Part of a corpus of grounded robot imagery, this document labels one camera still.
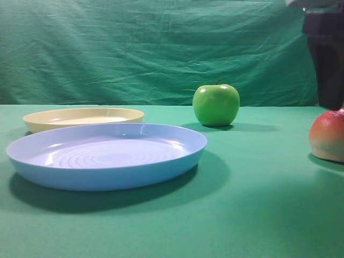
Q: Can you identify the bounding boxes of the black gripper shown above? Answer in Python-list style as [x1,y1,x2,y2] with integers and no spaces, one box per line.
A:
[302,9,343,110]

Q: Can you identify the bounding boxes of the reddish yellow bread bun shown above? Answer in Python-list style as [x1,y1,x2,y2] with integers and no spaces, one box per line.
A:
[309,108,343,163]

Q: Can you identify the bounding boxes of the blue plastic plate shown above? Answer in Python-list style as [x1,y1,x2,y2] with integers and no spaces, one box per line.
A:
[6,123,207,191]

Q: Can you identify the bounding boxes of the yellow plastic plate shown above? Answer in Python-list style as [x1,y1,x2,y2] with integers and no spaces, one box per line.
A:
[23,107,145,133]

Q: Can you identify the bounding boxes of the green apple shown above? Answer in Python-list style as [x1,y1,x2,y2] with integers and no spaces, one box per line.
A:
[192,83,240,127]

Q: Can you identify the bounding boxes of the green table cloth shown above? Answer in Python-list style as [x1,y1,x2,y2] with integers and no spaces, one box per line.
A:
[1,105,343,257]

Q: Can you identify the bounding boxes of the green backdrop cloth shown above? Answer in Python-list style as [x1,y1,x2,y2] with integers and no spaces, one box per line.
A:
[1,1,318,106]

